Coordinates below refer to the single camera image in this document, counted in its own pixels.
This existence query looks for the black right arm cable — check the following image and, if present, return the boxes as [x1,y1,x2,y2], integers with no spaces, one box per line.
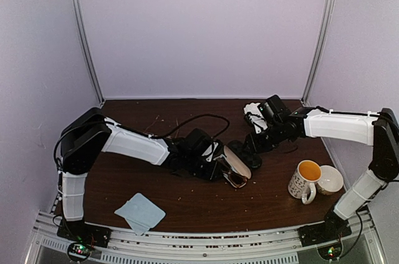
[314,105,384,117]

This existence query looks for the dark brown sunglasses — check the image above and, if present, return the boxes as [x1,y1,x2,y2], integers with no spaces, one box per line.
[221,167,248,188]

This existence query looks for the aluminium left corner post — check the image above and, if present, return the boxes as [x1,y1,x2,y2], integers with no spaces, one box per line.
[71,0,105,105]

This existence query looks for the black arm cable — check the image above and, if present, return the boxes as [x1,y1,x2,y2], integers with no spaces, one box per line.
[314,105,384,117]
[53,114,231,171]

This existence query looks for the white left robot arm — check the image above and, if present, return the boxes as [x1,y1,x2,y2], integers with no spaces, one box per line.
[59,107,222,242]

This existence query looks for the white patterned mug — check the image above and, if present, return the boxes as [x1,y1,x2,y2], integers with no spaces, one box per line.
[287,160,322,205]

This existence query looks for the aluminium right corner post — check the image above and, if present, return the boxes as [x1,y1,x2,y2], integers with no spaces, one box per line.
[301,0,335,105]

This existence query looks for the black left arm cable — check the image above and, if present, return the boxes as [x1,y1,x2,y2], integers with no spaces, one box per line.
[53,114,231,171]

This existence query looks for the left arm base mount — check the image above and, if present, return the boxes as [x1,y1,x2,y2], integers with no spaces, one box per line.
[57,218,112,262]

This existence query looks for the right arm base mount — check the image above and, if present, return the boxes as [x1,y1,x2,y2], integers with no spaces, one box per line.
[298,210,363,263]

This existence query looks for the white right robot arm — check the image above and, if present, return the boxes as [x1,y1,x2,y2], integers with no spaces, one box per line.
[243,95,398,240]

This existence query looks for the light blue cloth left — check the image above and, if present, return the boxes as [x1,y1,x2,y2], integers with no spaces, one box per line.
[114,193,166,235]

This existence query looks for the aluminium corner post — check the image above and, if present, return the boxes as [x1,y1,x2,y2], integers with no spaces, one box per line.
[71,0,105,105]
[301,0,335,105]

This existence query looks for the black glasses case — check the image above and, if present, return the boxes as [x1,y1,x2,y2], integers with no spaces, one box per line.
[219,140,262,180]

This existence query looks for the aluminium front frame rail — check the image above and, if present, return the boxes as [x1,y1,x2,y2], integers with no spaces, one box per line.
[24,213,384,264]

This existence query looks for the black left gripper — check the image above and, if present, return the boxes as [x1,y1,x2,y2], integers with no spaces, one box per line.
[184,154,224,182]

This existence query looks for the white cream bowl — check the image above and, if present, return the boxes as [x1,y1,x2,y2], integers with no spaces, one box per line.
[316,165,344,195]

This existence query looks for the white scalloped ceramic dish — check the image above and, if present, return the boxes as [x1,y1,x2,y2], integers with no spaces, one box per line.
[243,102,264,125]

